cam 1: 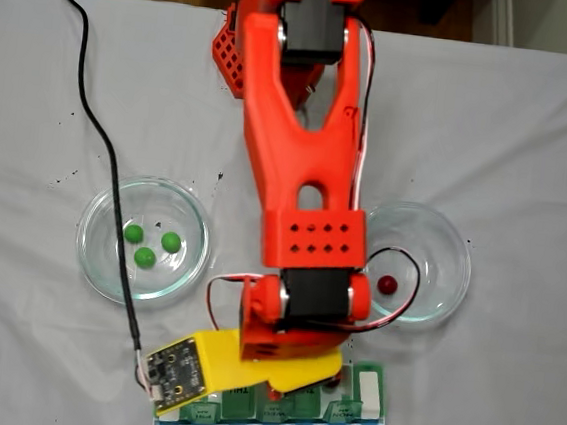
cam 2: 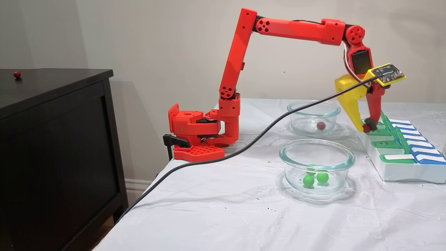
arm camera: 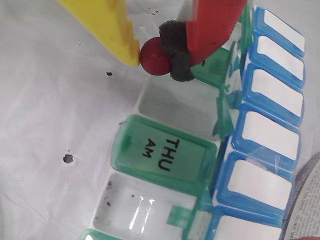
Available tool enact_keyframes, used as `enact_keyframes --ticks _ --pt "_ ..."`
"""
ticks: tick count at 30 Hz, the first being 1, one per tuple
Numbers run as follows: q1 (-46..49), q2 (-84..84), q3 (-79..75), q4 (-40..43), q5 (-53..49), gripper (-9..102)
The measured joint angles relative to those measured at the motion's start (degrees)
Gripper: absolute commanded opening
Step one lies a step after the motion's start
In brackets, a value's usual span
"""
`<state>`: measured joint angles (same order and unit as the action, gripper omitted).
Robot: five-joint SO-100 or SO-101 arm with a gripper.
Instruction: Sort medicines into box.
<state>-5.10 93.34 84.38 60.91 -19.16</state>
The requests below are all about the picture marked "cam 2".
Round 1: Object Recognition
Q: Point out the glass bowl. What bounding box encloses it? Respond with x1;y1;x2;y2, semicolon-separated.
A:
287;100;341;136
279;139;356;196

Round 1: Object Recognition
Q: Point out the weekly pill organizer box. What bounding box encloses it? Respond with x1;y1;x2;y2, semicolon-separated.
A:
357;111;446;183

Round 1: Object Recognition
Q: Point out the black wooden cabinet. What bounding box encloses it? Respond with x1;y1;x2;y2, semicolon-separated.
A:
0;68;129;251

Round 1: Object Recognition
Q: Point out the thick black camera cable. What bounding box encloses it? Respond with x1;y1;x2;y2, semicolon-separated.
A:
114;73;385;224

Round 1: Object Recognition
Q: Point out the black table clamp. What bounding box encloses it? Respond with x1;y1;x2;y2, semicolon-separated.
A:
163;134;191;161

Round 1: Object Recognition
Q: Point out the white tablecloth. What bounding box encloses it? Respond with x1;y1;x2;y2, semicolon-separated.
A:
92;98;446;251

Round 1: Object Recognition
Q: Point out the white baseboard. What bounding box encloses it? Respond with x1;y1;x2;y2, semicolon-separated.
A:
125;179;155;204

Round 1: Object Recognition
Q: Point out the camera board on yellow mount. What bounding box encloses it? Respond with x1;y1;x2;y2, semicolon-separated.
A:
363;63;407;87

